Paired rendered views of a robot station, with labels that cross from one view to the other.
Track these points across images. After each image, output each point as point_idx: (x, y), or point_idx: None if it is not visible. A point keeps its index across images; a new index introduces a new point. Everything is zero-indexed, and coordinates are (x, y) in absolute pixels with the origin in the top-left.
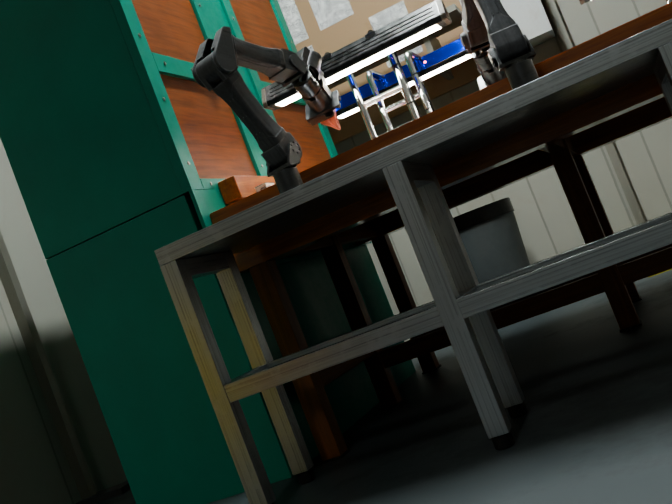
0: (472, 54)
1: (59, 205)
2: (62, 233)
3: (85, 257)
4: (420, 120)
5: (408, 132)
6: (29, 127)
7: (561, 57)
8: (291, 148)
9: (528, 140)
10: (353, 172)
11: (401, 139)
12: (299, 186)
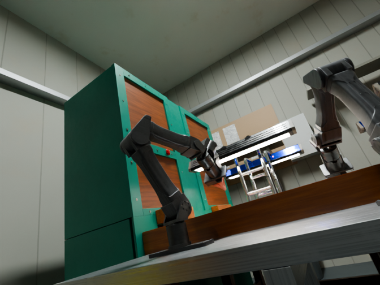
0: (320, 149)
1: (76, 211)
2: (73, 227)
3: (79, 244)
4: (285, 193)
5: (275, 201)
6: (74, 170)
7: None
8: (181, 207)
9: None
10: (225, 263)
11: (269, 206)
12: (166, 262)
